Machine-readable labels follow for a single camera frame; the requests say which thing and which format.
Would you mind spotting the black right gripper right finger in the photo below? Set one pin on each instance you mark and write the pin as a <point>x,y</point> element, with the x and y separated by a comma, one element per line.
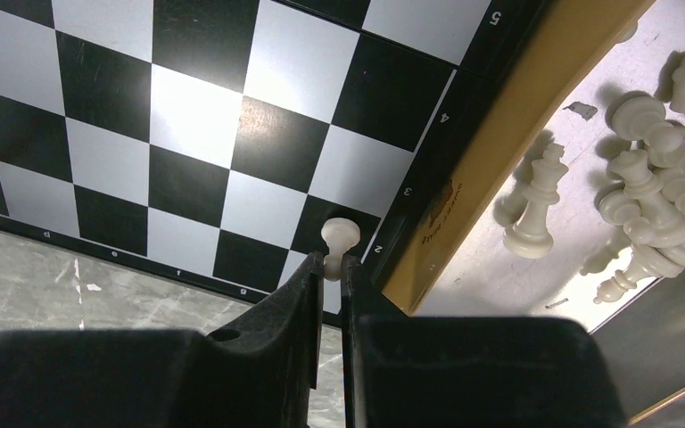
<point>402,371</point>

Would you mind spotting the pile of white pieces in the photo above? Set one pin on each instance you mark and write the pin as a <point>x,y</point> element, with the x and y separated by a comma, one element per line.
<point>650,207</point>

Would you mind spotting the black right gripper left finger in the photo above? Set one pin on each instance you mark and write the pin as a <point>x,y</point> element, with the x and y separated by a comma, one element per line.
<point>255,371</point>

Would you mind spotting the black white chess board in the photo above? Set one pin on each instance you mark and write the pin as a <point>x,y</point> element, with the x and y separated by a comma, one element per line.
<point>209,141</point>

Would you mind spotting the white chess king piece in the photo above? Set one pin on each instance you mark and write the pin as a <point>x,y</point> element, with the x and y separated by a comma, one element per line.
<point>529,236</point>

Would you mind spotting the yellow tray of white pieces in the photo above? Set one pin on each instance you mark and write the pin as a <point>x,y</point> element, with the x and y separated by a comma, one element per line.
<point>571,202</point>

